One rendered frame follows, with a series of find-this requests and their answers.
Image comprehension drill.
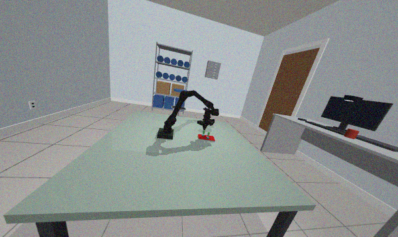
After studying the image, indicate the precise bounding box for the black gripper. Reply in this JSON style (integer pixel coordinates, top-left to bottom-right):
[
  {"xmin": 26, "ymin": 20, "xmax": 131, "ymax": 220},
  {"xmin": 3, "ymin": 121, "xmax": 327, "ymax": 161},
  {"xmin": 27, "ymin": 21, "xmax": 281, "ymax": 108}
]
[{"xmin": 197, "ymin": 115, "xmax": 211, "ymax": 130}]

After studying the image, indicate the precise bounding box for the red circuit board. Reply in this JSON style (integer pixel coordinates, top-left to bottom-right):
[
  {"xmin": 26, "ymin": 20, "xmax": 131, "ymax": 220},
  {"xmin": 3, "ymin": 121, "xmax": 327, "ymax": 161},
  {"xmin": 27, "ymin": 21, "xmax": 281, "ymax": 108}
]
[{"xmin": 198, "ymin": 130, "xmax": 215, "ymax": 142}]

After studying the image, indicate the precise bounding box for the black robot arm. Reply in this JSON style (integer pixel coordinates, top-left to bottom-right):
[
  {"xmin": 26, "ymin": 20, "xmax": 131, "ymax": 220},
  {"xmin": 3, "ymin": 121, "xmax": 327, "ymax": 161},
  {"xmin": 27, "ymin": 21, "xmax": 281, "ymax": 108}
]
[{"xmin": 163, "ymin": 90, "xmax": 219, "ymax": 134}]

